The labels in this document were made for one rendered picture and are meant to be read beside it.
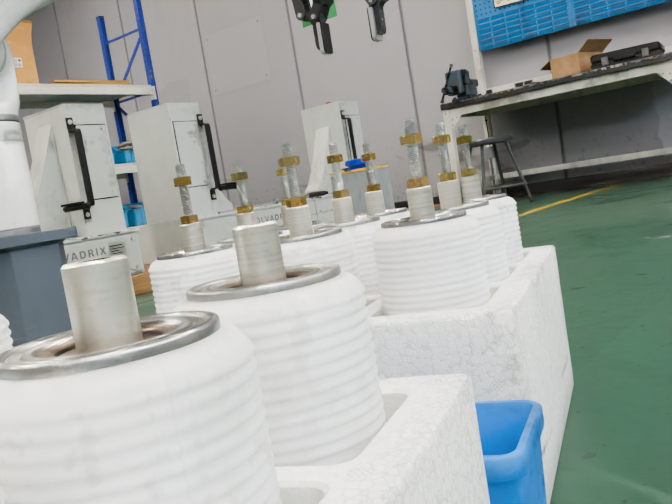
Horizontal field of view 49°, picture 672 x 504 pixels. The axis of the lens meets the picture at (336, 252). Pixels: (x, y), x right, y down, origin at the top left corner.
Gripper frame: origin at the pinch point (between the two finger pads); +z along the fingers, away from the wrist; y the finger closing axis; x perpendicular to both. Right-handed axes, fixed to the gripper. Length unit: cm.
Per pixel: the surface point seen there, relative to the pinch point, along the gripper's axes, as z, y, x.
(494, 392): 35, 21, -29
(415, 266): 25.1, 14.9, -27.0
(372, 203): 20.3, 0.0, -1.3
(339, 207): 19.8, 1.5, -12.9
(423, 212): 21.0, 14.9, -23.3
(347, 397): 27, 22, -55
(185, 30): -170, -443, 561
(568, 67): -37, -48, 442
